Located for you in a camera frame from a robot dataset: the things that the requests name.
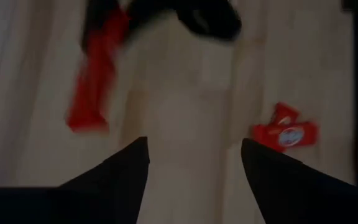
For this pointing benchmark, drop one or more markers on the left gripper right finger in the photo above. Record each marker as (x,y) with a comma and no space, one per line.
(291,199)

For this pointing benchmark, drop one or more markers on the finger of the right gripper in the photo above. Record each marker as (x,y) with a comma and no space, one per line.
(197,15)
(96,15)

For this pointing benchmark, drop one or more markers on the red KitKat candy bar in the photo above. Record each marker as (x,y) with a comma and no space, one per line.
(92,93)
(291,135)
(283,113)

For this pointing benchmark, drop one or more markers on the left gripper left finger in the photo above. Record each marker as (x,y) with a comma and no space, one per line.
(104,199)

